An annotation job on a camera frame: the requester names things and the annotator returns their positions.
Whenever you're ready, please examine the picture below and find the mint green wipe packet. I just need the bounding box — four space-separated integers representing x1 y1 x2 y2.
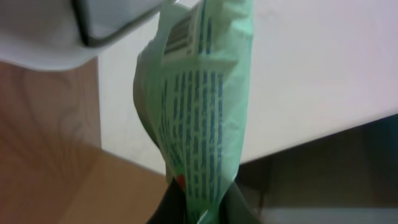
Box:
134 0 254 223

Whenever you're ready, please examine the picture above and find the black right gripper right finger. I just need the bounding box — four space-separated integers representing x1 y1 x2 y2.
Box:
220 182 261 224

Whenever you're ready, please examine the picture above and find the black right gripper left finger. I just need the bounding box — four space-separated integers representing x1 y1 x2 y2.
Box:
146 179 187 224

